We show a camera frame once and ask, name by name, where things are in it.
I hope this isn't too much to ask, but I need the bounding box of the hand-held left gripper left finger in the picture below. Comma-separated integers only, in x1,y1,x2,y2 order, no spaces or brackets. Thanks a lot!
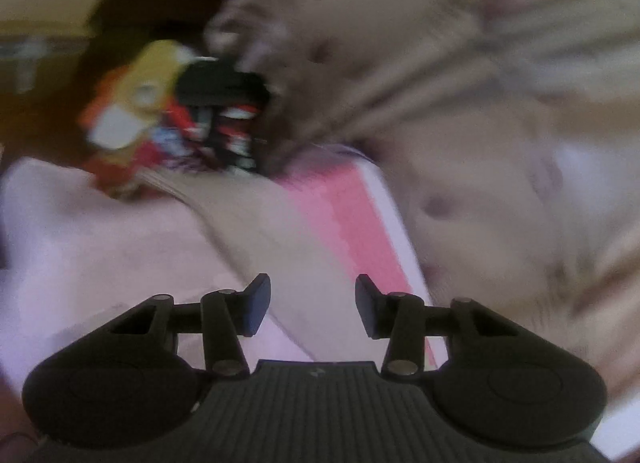
107,273,272,378

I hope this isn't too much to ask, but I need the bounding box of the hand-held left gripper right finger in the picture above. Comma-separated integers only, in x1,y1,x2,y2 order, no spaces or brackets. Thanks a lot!
355,274,521,378

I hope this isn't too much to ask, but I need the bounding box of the cream knitted garment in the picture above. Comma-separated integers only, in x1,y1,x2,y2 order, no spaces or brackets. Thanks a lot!
167,170,361,361

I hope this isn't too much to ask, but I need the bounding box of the pink checkered bed sheet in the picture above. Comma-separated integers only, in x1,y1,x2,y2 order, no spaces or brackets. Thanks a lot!
0,157,311,384

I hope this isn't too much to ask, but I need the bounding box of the black cloth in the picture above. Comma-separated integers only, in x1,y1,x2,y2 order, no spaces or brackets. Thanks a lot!
175,59,271,109

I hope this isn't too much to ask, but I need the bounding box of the beige leaf-print curtain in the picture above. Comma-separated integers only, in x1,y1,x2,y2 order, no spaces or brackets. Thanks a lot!
205,0,640,394

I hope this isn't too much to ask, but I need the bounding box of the yellow cloth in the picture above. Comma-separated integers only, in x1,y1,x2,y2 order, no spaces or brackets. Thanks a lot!
107,40,193,131

